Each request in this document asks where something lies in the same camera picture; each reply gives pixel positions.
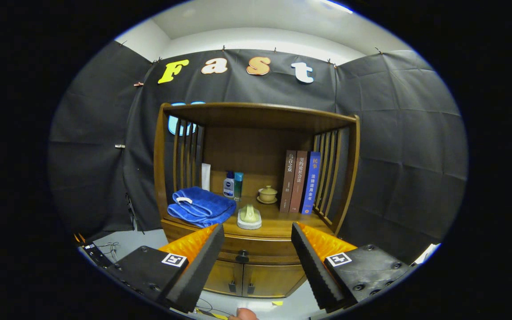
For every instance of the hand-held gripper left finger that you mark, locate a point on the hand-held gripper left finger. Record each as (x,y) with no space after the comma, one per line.
(202,271)

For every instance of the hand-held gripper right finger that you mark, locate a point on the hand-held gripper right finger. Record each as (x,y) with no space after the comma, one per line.
(314,271)

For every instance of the pale green and white brush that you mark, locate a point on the pale green and white brush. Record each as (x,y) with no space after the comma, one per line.
(249,218)

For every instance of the wooden cabinet door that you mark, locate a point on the wooden cabinet door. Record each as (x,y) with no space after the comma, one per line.
(222,278)
(271,280)

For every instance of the wooden countertop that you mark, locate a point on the wooden countertop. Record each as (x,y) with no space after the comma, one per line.
(278,224)

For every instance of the brown wooden cabinet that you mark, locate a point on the brown wooden cabinet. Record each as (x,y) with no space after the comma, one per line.
(247,151)

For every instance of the folded blue towel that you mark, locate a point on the folded blue towel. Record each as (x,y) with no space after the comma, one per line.
(202,206)

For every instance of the white bottle with blue cap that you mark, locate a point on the white bottle with blue cap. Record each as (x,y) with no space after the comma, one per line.
(228,189)

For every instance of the blue book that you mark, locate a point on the blue book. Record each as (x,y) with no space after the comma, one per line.
(311,182)

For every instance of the tan lidded teacup with saucer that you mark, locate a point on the tan lidded teacup with saucer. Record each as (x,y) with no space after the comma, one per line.
(267,194)

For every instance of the reddish brown book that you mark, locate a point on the reddish brown book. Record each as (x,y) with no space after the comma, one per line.
(299,182)

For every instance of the dark brown book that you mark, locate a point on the dark brown book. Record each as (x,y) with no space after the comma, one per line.
(288,182)

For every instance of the white tube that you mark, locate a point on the white tube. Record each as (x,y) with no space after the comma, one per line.
(206,178)

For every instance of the teal bottle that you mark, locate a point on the teal bottle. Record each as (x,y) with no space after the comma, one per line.
(238,184)

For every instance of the black floor device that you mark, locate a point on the black floor device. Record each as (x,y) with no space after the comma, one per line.
(96,257)

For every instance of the white object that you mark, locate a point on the white object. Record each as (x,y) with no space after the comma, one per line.
(429,253)

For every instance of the black backdrop cloth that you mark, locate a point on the black backdrop cloth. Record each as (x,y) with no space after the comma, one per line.
(394,142)

